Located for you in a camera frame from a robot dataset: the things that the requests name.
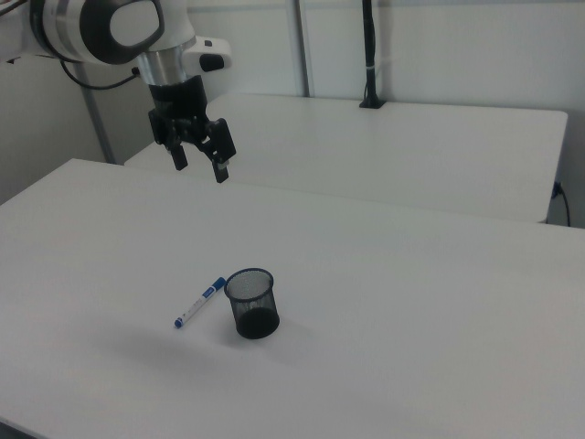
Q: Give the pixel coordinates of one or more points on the white marker with blue cap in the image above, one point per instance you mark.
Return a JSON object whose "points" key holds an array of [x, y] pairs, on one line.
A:
{"points": [[201, 302]]}

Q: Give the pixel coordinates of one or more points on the black mesh pen cup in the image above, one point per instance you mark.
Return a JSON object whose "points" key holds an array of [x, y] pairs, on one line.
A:
{"points": [[258, 325]]}

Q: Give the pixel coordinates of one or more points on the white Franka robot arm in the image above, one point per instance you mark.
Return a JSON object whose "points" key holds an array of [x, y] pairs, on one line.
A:
{"points": [[55, 27]]}

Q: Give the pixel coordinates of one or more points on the black table clamp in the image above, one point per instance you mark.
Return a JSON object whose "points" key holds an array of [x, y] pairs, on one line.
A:
{"points": [[369, 46]]}

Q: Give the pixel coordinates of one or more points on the white table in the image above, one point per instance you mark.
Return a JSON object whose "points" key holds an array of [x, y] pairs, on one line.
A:
{"points": [[365, 155]]}

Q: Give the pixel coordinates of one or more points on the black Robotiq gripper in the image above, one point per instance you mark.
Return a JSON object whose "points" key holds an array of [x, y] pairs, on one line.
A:
{"points": [[178, 100]]}

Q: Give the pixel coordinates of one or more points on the grey partition post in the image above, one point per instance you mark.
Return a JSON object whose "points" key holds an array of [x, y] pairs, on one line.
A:
{"points": [[98, 119], [303, 46]]}

